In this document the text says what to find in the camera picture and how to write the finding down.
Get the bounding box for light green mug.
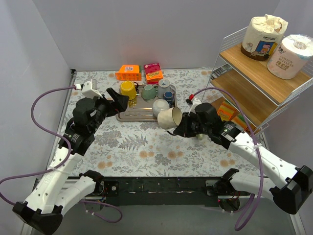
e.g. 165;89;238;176
196;134;203;141

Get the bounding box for cream mug black handle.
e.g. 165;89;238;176
157;107;182;130

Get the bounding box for white speckled mug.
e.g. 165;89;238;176
152;99;170;117

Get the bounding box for small blue cup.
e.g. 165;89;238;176
163;91;174;107

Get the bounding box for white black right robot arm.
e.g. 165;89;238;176
174;103;313;214

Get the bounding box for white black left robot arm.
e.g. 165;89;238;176
13;88;129;235

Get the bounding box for yellow mug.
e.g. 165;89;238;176
120;81;136;100

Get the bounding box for sage green mug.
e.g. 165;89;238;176
141;85;157;100

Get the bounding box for grey mug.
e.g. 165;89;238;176
157;79;170;99

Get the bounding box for silver metal tray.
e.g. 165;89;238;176
116;82;176;121

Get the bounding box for sponge pack upper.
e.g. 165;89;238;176
217;100;238;121

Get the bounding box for sponge pack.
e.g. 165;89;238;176
217;100;238;121
231;113;249;132

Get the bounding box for pink orange box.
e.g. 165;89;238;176
143;63;163;84

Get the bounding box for sponge pack lower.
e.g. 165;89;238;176
231;113;249;132

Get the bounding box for cartoon wrapped toilet roll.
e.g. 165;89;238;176
241;14;289;61

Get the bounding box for white cotton toilet roll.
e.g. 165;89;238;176
267;34;313;80

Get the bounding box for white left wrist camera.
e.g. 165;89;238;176
74;78;103;99

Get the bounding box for white wire wooden shelf rack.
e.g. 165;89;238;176
208;28;313;135

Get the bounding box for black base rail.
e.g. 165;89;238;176
86;177;249;207

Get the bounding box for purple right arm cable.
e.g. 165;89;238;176
189;87;266;231

